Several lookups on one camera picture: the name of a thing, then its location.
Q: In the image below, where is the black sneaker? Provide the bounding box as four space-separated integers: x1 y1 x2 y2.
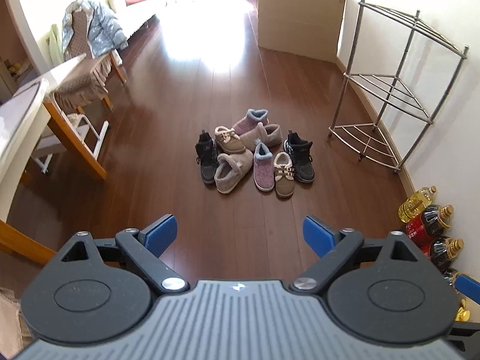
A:
284 129 316 184
196 131 219 185

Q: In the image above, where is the tan strap shoe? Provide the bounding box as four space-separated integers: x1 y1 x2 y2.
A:
273 152 298 199
214 125 248 154

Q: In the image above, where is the white step stool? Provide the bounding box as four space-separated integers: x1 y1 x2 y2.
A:
32 112 109 175

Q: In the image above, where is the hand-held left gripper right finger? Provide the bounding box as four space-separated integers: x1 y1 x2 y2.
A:
289 215 421 295

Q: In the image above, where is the cardboard box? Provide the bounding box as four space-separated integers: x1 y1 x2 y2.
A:
257 0 347 64

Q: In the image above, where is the chair with brown cover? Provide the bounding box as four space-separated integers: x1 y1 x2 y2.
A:
54 7 128 111

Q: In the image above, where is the wooden table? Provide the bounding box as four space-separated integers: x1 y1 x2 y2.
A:
0 53 109 267

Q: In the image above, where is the yellow oil bottle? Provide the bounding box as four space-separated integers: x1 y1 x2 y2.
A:
398 185 437 224

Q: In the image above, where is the pink boot blue fur collar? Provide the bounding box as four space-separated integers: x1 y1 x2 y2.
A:
232 109 269 136
253 142 277 192

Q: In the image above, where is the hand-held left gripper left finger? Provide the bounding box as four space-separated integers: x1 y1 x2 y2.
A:
60 214 190 295

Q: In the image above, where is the pale green cloth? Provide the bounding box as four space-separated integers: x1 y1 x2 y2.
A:
48 23 65 65

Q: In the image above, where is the light blue padded jacket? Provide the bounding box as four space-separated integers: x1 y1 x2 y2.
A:
62 0 129 61

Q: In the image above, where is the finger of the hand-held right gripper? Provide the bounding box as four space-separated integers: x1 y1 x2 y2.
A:
448 323 480 347
454 274 480 301

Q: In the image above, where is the taupe furry slipper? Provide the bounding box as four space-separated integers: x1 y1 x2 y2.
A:
240 122 283 151
214 149 255 195

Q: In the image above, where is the white sofa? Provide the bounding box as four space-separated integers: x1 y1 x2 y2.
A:
109 0 166 42

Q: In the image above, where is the metal corner rack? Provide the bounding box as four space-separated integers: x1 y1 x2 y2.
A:
328 0 469 173

